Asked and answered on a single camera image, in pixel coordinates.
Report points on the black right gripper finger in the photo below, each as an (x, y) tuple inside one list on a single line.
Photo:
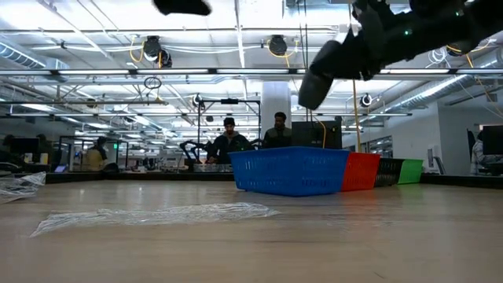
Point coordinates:
[(369, 43)]

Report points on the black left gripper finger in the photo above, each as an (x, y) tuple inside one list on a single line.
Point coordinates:
[(182, 7)]

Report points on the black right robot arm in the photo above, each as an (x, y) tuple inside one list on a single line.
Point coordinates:
[(471, 23)]

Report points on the black equipment box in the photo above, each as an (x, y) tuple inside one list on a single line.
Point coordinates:
[(314, 135)]

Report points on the red plastic basket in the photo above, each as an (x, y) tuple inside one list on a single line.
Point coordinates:
[(361, 171)]

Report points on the person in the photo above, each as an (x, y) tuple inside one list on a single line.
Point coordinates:
[(485, 157), (95, 157), (228, 143), (278, 135)]

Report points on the black plastic basket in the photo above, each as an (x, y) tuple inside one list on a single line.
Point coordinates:
[(388, 171)]

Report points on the green plastic basket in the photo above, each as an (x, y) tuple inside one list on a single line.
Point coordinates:
[(410, 171)]

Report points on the black background robot arms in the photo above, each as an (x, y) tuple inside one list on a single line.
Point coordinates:
[(192, 149)]

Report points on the blue plastic basket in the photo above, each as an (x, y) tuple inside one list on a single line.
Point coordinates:
[(287, 171)]

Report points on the flat clear plastic bag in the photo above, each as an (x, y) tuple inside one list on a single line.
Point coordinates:
[(157, 216)]

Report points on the black disc in clear bag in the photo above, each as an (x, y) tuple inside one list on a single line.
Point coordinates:
[(17, 188)]

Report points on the black background station frame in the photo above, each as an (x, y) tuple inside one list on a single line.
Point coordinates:
[(199, 118)]

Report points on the black aluminium table frame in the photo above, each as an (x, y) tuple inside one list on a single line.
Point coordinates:
[(118, 177)]

